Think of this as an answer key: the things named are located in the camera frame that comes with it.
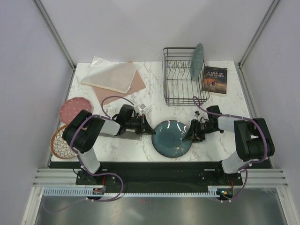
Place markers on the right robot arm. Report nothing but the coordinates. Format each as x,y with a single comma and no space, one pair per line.
253,141

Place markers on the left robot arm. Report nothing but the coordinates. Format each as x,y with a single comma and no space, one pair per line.
82,132

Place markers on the Tale of Two Cities book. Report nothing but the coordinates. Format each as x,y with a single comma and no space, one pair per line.
215,80

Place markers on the dark blue glazed plate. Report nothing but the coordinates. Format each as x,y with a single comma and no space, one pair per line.
168,140

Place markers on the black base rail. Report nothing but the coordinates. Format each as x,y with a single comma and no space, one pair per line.
160,176

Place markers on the grey-green ceramic plate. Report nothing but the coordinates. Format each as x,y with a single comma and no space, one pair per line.
197,62

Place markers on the pink polka dot plate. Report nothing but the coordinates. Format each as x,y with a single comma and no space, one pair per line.
72,107

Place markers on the black wire dish rack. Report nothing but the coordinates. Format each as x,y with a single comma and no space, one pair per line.
178,86

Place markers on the Canon manual in plastic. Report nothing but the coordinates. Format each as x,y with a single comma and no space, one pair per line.
128,135

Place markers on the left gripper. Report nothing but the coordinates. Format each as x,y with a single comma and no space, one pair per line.
145,127

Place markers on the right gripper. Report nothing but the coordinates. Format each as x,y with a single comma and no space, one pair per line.
194,134

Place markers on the orange flower pattern plate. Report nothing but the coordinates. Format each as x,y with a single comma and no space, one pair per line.
59,146

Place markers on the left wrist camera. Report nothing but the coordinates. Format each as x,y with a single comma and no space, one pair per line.
141,107

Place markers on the white slotted cable duct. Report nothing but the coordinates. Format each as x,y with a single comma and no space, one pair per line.
94,192

